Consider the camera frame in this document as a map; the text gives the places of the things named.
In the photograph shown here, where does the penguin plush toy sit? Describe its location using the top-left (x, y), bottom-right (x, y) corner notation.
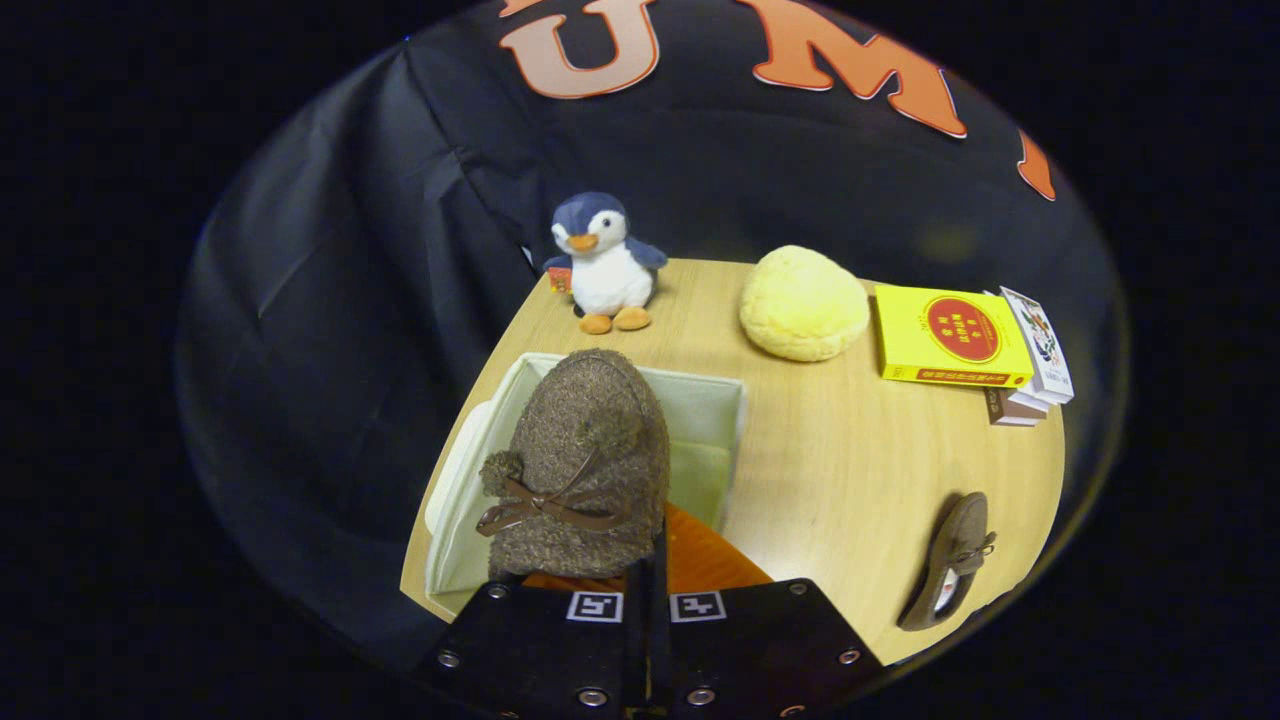
top-left (543, 192), bottom-right (668, 335)

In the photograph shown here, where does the white illustrated book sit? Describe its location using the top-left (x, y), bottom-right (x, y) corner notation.
top-left (1000, 287), bottom-right (1075, 405)

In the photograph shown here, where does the beige fabric storage box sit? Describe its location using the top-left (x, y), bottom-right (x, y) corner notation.
top-left (425, 350), bottom-right (746, 599)

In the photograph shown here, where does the brown cover book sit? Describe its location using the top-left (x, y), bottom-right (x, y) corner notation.
top-left (985, 385), bottom-right (1041, 428)

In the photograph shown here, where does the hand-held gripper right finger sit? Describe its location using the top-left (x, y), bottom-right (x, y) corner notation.
top-left (648, 503), bottom-right (886, 720)

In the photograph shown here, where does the yellow book with red circle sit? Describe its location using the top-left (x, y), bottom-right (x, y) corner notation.
top-left (875, 285), bottom-right (1036, 389)

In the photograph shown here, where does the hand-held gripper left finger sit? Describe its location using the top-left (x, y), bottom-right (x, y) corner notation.
top-left (415, 560), bottom-right (649, 720)

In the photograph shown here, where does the brown fuzzy shoe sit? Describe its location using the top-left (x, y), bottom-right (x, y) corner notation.
top-left (476, 348), bottom-right (671, 581)
top-left (897, 492), bottom-right (998, 632)

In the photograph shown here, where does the yellow bun plush toy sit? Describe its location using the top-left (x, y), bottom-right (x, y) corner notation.
top-left (740, 245), bottom-right (871, 363)

